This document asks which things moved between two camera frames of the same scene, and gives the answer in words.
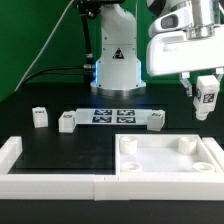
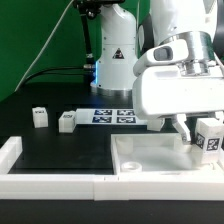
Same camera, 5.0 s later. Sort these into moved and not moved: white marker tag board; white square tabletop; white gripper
Moved: white gripper
Not moved: white square tabletop; white marker tag board
